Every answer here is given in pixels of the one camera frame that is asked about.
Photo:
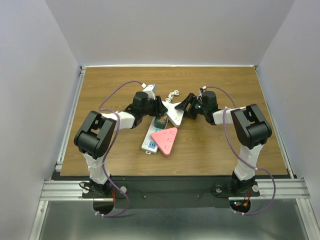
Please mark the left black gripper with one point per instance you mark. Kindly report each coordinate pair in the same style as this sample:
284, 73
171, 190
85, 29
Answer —
159, 109

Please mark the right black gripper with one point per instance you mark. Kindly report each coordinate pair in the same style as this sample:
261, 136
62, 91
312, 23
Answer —
193, 99

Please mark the dark green cube adapter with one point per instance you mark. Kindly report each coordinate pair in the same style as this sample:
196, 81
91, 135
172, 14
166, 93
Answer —
160, 122

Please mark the white triangular power socket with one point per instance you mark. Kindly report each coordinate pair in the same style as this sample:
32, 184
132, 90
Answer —
175, 116

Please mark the pink triangular power socket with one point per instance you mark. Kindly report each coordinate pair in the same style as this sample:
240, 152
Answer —
164, 139

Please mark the white colourful power strip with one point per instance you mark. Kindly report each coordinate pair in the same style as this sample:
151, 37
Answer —
148, 145

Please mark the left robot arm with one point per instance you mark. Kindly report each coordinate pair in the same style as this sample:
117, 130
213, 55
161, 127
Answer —
98, 133

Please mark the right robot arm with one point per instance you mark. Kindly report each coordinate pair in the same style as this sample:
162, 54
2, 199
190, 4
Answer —
251, 128

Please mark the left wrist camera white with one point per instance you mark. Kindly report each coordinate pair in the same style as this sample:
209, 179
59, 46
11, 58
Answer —
150, 89

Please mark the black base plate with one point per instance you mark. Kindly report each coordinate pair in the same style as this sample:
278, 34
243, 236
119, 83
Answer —
169, 192

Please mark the back aluminium rail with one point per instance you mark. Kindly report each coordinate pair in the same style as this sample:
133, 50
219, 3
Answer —
168, 66

